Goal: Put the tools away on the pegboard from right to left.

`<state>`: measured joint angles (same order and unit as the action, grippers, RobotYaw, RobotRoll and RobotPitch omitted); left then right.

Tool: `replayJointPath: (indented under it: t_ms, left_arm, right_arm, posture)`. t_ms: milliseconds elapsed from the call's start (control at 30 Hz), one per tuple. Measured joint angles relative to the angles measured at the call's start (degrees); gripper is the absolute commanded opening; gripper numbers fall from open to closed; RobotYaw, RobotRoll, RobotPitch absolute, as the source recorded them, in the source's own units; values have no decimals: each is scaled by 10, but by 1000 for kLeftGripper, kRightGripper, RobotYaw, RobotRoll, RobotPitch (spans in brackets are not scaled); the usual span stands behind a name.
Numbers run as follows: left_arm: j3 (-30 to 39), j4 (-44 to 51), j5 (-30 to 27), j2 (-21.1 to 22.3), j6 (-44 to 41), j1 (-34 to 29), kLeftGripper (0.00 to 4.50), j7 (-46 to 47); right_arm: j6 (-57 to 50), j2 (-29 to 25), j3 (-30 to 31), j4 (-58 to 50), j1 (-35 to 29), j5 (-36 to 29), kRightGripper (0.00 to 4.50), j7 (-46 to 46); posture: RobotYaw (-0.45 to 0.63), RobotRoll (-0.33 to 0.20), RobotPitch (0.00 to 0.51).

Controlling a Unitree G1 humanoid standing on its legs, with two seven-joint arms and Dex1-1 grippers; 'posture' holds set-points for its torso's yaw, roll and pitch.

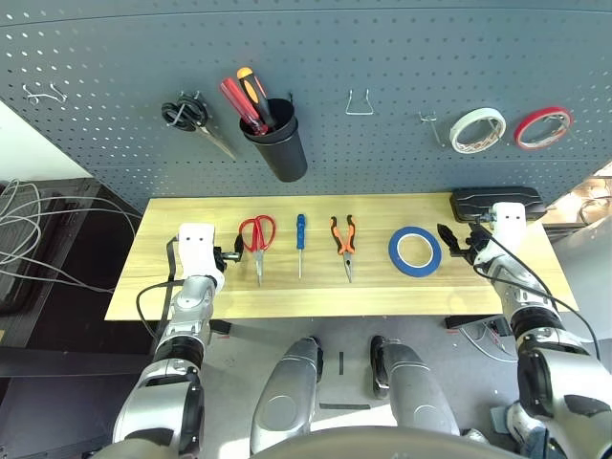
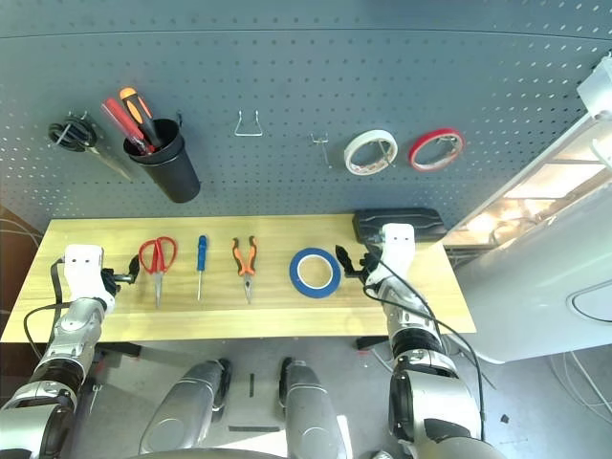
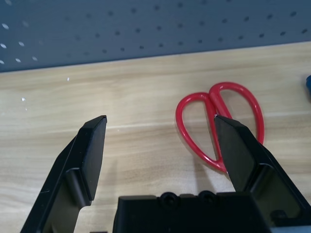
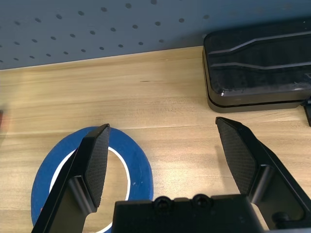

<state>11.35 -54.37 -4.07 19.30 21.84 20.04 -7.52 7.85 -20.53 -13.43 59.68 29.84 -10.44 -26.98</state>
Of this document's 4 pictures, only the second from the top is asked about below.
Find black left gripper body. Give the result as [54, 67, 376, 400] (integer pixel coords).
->
[98, 267, 120, 300]

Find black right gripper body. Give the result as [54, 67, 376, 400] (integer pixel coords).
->
[358, 251, 383, 284]

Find red handled scissors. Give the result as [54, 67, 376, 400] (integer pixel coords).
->
[138, 236, 179, 308]

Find blue tape roll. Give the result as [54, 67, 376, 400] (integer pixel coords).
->
[289, 247, 343, 300]

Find blue handled screwdriver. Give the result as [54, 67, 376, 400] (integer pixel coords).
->
[195, 234, 209, 301]

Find orange black needle-nose pliers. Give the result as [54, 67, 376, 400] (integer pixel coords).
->
[231, 236, 259, 305]

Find grey pegboard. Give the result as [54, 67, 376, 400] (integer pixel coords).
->
[0, 0, 612, 250]

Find black tool case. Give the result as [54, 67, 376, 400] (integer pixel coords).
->
[352, 208, 445, 244]

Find black cup holder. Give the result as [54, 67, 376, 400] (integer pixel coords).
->
[122, 118, 202, 205]

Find white tape roll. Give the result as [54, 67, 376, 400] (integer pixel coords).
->
[343, 128, 399, 177]

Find red tape roll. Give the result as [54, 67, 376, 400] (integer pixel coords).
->
[408, 126, 466, 173]

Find silver robot left leg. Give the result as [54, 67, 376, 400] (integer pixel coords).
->
[138, 358, 233, 455]

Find silver robot leg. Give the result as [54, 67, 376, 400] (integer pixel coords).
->
[279, 357, 355, 459]
[138, 358, 233, 455]

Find silver robot right leg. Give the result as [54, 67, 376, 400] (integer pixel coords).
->
[279, 357, 355, 459]

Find white cabinet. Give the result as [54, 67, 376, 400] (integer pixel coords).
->
[442, 47, 612, 364]

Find grey robot torso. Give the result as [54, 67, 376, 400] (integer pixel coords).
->
[119, 447, 297, 459]

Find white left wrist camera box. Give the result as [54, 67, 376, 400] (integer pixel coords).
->
[63, 244, 116, 312]

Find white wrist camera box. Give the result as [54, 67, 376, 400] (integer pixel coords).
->
[372, 223, 416, 288]
[63, 244, 116, 312]

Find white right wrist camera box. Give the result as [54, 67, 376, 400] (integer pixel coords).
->
[372, 223, 416, 288]

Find black handled scissors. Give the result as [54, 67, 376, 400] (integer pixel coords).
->
[47, 112, 135, 182]

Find red handled screwdriver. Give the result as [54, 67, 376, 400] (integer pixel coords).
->
[100, 98, 157, 155]

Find wide wire pliers hook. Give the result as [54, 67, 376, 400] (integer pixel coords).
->
[233, 109, 264, 138]

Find white floor cables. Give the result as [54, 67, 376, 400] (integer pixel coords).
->
[549, 351, 612, 417]

